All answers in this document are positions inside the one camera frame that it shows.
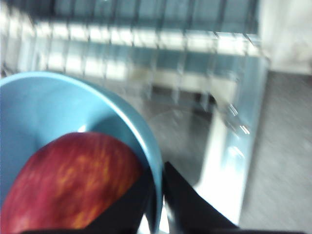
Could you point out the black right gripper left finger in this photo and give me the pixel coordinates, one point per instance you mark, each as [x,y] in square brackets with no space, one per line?
[126,214]

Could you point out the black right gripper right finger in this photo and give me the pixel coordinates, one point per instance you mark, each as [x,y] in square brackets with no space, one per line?
[190,209]

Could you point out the red yellow apple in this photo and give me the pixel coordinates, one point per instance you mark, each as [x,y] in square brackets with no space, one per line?
[73,180]

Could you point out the blue bowl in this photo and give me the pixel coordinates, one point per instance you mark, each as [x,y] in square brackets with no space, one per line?
[48,104]

